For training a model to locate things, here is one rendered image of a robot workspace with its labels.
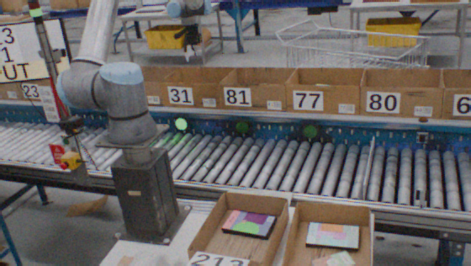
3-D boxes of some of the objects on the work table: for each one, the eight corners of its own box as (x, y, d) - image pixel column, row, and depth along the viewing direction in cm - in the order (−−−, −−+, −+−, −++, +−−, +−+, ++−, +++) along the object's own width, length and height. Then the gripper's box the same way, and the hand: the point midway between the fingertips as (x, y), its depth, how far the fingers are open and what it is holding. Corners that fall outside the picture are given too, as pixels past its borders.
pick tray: (282, 292, 149) (279, 269, 144) (297, 221, 181) (296, 201, 177) (370, 302, 140) (371, 279, 136) (370, 226, 173) (371, 205, 169)
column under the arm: (169, 246, 177) (153, 175, 163) (112, 239, 185) (92, 171, 171) (193, 208, 199) (181, 142, 185) (140, 203, 207) (126, 140, 193)
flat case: (358, 252, 159) (358, 248, 158) (305, 246, 165) (304, 242, 164) (359, 228, 171) (359, 225, 170) (309, 223, 176) (309, 220, 176)
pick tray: (189, 271, 162) (185, 250, 158) (226, 210, 194) (224, 191, 190) (264, 285, 152) (261, 263, 148) (290, 218, 184) (288, 198, 180)
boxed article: (312, 268, 156) (311, 260, 155) (346, 258, 159) (346, 250, 157) (320, 281, 150) (320, 273, 149) (355, 271, 152) (355, 263, 151)
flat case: (266, 239, 171) (266, 236, 170) (221, 231, 179) (220, 227, 178) (277, 218, 182) (277, 215, 181) (235, 211, 190) (234, 208, 189)
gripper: (191, 27, 245) (196, 63, 254) (203, 20, 259) (207, 55, 268) (177, 27, 248) (182, 63, 257) (189, 20, 262) (194, 54, 271)
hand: (190, 57), depth 263 cm, fingers open, 10 cm apart
